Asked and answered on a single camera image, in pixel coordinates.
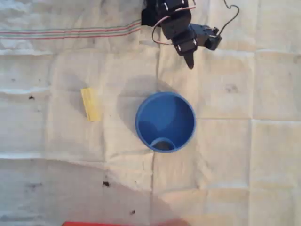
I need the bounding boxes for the yellow rectangular block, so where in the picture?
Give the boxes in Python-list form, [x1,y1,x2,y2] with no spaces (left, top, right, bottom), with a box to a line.
[80,87,101,122]

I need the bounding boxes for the blue plastic cup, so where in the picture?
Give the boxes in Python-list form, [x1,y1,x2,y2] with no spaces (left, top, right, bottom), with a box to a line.
[135,91,197,153]

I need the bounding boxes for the white striped cloth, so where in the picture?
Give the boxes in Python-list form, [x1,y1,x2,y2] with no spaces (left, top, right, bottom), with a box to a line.
[0,0,301,226]

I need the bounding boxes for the red flat object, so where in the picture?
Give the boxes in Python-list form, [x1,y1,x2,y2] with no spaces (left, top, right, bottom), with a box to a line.
[63,218,189,226]

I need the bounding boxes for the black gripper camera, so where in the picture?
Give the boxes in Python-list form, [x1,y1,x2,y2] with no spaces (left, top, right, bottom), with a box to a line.
[190,23,222,51]

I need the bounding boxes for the white red servo wire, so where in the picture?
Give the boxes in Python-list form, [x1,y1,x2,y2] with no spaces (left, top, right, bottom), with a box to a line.
[152,4,197,46]

